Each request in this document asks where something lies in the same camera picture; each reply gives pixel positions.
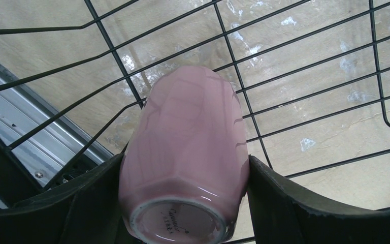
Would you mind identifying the pink faceted ceramic cup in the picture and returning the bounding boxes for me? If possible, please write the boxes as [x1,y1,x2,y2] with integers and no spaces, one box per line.
[118,66,249,243]

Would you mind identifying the aluminium frame rail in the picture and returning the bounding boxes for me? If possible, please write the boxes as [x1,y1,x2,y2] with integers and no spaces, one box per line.
[0,48,115,188]

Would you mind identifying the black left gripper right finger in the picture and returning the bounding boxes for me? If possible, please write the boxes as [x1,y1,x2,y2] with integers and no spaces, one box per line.
[248,156,390,243]

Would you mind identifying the black wire dish rack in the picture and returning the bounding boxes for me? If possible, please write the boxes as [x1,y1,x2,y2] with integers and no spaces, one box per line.
[0,0,390,244]

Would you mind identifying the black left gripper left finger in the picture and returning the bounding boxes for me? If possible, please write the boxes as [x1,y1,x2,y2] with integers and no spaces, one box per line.
[0,154,123,243]

